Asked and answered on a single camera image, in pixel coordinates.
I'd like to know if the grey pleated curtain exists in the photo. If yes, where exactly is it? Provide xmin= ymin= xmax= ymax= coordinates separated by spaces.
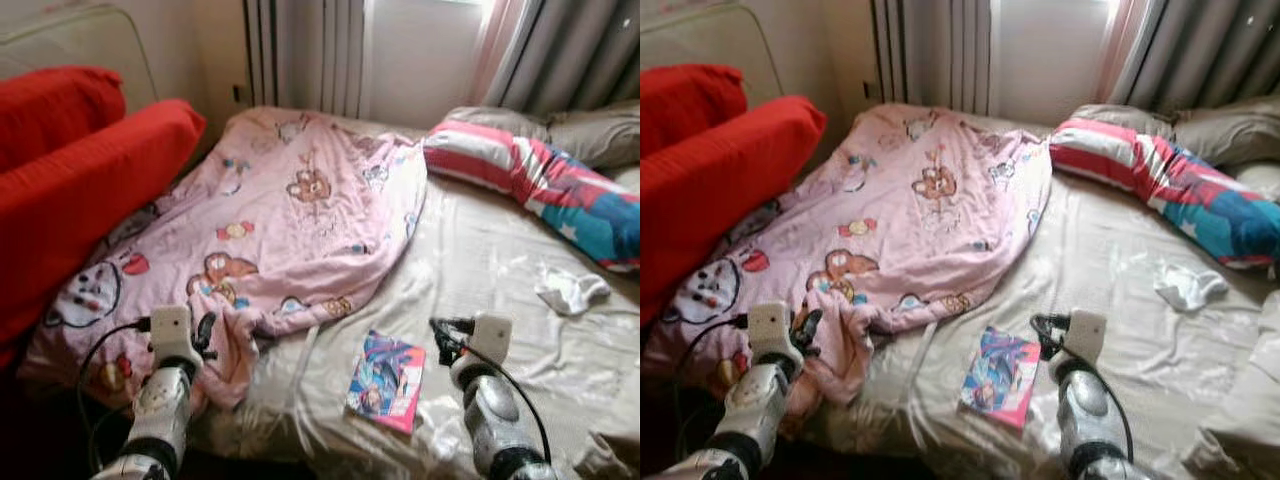
xmin=485 ymin=0 xmax=641 ymax=113
xmin=245 ymin=0 xmax=366 ymax=119
xmin=872 ymin=0 xmax=993 ymax=116
xmin=1110 ymin=0 xmax=1280 ymax=111

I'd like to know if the beige folded duvet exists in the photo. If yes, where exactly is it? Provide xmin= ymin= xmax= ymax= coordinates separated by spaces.
xmin=1195 ymin=290 xmax=1280 ymax=480

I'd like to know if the colourful cartoon book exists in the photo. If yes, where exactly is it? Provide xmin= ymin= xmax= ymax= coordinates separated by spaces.
xmin=960 ymin=325 xmax=1041 ymax=429
xmin=345 ymin=330 xmax=426 ymax=433

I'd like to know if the bed with beige sheet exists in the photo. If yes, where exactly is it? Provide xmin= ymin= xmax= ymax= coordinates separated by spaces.
xmin=790 ymin=105 xmax=1280 ymax=480
xmin=190 ymin=108 xmax=641 ymax=480

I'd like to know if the bright window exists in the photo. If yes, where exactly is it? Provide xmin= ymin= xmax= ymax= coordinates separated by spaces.
xmin=362 ymin=0 xmax=491 ymax=129
xmin=990 ymin=0 xmax=1111 ymax=126

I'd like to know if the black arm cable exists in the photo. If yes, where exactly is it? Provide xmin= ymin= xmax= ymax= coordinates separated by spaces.
xmin=488 ymin=370 xmax=551 ymax=463
xmin=78 ymin=318 xmax=153 ymax=471
xmin=1090 ymin=368 xmax=1136 ymax=461
xmin=672 ymin=315 xmax=751 ymax=461

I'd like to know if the large beige pillow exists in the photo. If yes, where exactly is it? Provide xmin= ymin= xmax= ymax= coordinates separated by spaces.
xmin=545 ymin=100 xmax=641 ymax=169
xmin=1172 ymin=97 xmax=1280 ymax=169

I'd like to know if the white sock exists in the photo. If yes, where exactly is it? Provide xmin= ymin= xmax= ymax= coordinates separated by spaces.
xmin=1155 ymin=260 xmax=1229 ymax=313
xmin=535 ymin=265 xmax=611 ymax=316

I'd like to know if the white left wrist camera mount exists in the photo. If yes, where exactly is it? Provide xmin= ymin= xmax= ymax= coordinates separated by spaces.
xmin=148 ymin=305 xmax=203 ymax=369
xmin=748 ymin=302 xmax=806 ymax=369

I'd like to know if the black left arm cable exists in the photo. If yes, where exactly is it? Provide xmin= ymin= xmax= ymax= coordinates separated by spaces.
xmin=78 ymin=318 xmax=153 ymax=471
xmin=672 ymin=315 xmax=751 ymax=461

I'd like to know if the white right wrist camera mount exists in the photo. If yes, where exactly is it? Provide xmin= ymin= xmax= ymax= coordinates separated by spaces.
xmin=468 ymin=313 xmax=514 ymax=369
xmin=1063 ymin=310 xmax=1109 ymax=366

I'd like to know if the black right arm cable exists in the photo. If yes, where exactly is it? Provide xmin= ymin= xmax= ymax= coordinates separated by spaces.
xmin=488 ymin=370 xmax=551 ymax=463
xmin=1090 ymin=368 xmax=1136 ymax=461

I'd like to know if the long red cushion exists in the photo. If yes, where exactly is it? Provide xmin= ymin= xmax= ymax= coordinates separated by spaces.
xmin=0 ymin=98 xmax=206 ymax=351
xmin=640 ymin=95 xmax=828 ymax=323

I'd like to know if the pink sheer curtain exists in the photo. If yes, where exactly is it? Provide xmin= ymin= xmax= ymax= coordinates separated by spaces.
xmin=468 ymin=0 xmax=526 ymax=106
xmin=1095 ymin=0 xmax=1151 ymax=101

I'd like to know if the pink cartoon bear blanket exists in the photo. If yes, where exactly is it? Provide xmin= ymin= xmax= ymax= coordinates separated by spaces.
xmin=645 ymin=103 xmax=1053 ymax=421
xmin=20 ymin=108 xmax=429 ymax=413

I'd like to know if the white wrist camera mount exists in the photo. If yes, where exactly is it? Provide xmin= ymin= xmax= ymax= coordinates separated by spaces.
xmin=1063 ymin=310 xmax=1109 ymax=366
xmin=148 ymin=305 xmax=203 ymax=369
xmin=748 ymin=302 xmax=806 ymax=369
xmin=468 ymin=313 xmax=514 ymax=369

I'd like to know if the thick red cushion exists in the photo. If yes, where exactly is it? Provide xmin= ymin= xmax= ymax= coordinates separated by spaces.
xmin=640 ymin=63 xmax=748 ymax=161
xmin=0 ymin=65 xmax=126 ymax=171

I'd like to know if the pink striped blue pillow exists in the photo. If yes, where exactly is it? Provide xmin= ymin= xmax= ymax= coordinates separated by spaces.
xmin=1048 ymin=117 xmax=1280 ymax=269
xmin=423 ymin=120 xmax=641 ymax=273

